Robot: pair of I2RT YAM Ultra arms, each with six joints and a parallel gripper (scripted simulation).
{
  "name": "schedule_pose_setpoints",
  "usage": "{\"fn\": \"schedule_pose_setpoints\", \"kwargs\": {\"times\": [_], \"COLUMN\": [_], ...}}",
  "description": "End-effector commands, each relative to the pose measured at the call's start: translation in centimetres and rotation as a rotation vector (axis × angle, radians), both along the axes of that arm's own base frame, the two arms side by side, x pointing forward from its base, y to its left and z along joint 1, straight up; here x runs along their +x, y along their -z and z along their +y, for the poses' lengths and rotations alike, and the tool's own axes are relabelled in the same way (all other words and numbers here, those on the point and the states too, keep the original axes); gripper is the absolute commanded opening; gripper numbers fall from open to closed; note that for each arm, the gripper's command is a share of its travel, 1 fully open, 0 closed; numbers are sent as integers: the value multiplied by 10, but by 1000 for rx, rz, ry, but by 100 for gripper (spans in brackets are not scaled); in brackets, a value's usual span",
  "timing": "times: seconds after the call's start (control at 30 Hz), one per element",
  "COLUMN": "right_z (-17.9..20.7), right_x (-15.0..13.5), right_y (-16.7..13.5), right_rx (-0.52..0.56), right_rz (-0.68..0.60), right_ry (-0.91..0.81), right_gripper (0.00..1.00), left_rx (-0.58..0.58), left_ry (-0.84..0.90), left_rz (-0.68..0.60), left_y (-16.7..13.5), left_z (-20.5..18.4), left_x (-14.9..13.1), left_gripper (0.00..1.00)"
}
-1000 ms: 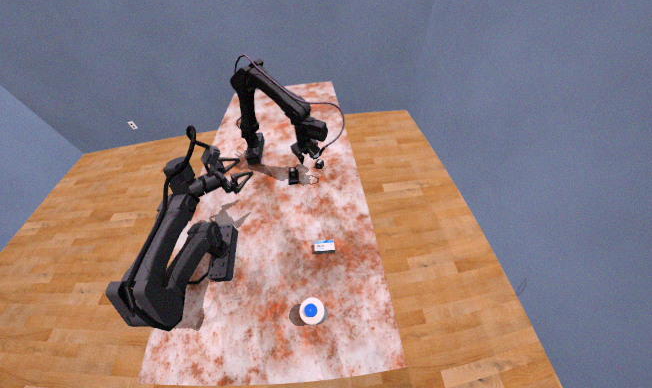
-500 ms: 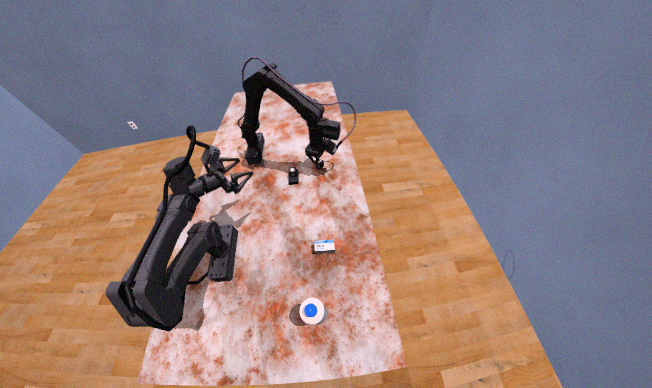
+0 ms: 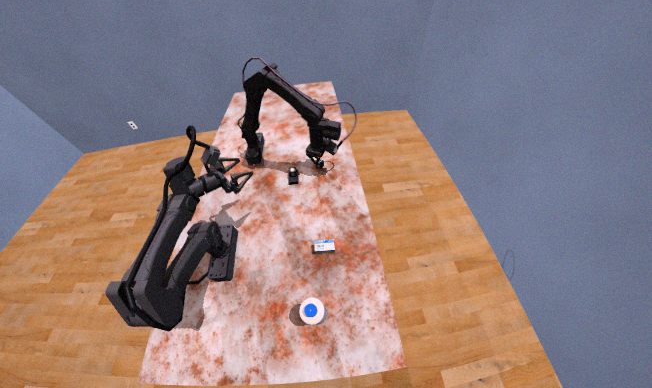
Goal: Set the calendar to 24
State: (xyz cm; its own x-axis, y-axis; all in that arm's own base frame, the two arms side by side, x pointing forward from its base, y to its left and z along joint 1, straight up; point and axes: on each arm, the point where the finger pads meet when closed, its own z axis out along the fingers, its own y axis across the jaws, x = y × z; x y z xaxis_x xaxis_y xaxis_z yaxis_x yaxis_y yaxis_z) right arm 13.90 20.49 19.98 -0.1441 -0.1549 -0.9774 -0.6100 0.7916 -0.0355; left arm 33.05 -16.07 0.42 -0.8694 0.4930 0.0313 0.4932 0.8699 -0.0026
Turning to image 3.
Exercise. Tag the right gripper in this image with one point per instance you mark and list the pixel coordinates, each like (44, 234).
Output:
(216, 179)

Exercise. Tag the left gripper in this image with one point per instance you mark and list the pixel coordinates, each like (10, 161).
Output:
(313, 148)

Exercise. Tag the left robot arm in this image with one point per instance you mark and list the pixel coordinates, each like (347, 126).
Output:
(309, 111)

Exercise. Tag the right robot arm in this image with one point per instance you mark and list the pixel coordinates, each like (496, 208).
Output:
(162, 305)

